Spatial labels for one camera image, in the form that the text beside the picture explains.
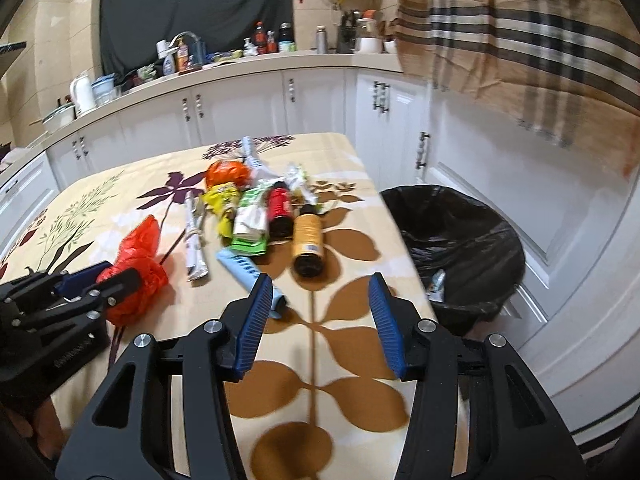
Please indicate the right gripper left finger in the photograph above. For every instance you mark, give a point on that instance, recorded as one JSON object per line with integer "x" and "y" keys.
{"x": 124, "y": 431}

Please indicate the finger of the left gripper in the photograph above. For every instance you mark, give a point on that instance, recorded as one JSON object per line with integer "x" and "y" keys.
{"x": 42, "y": 290}
{"x": 98, "y": 297}

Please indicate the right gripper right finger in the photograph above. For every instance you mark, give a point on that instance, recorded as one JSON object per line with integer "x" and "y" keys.
{"x": 515, "y": 431}

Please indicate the red plastic bag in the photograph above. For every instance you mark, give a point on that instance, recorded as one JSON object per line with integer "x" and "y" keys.
{"x": 137, "y": 251}

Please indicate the light blue packet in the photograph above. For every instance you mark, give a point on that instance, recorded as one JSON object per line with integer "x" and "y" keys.
{"x": 246, "y": 273}

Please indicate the yellow snack bag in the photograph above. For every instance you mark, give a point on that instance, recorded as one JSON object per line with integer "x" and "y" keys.
{"x": 223, "y": 201}

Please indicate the green white snack bag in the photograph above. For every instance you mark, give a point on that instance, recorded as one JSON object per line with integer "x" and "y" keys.
{"x": 250, "y": 227}

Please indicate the orange snack bag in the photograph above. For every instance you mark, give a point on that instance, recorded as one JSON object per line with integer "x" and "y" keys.
{"x": 227, "y": 171}

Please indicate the white blue wipes packet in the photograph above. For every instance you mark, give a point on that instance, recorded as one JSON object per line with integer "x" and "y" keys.
{"x": 436, "y": 289}

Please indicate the white blue twisted wrapper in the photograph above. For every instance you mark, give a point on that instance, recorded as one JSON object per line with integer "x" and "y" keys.
{"x": 258, "y": 170}

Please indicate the orange brown bottle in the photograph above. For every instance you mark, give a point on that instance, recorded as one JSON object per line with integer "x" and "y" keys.
{"x": 308, "y": 249}

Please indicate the white green wrapper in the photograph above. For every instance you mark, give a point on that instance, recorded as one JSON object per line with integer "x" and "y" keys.
{"x": 297, "y": 181}

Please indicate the black trash bin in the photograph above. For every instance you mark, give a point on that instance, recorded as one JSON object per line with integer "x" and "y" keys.
{"x": 478, "y": 251}

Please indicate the white kitchen cabinets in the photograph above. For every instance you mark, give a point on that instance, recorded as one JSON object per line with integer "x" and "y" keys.
{"x": 561, "y": 170}

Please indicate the person's left hand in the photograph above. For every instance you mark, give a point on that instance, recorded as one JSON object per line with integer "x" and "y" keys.
{"x": 44, "y": 426}

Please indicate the white electric kettle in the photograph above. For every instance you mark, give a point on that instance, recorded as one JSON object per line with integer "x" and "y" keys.
{"x": 82, "y": 95}

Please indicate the blue spray bottle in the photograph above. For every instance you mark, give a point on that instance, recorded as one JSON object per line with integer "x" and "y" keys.
{"x": 169, "y": 65}

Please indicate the orange dish soap bottle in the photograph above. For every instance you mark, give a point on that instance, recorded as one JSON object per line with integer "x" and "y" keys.
{"x": 182, "y": 56}

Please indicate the chrome faucet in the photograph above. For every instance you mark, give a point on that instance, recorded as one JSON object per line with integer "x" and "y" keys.
{"x": 193, "y": 44}

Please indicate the black curtain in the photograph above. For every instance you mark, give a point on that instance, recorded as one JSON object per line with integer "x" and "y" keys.
{"x": 130, "y": 29}

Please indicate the dark sauce bottle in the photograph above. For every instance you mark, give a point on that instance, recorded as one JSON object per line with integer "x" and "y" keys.
{"x": 260, "y": 39}

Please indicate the black lidded jar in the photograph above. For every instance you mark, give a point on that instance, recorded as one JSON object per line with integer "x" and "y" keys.
{"x": 286, "y": 40}

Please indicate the steel thermos bottle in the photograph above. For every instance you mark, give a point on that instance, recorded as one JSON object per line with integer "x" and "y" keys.
{"x": 321, "y": 40}

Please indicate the black knife block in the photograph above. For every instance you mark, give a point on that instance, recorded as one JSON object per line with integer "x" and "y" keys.
{"x": 347, "y": 31}

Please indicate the white blender jug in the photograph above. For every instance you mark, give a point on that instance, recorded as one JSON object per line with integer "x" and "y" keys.
{"x": 368, "y": 38}

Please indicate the plaid beige scarf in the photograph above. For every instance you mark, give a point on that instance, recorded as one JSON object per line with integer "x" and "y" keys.
{"x": 566, "y": 70}

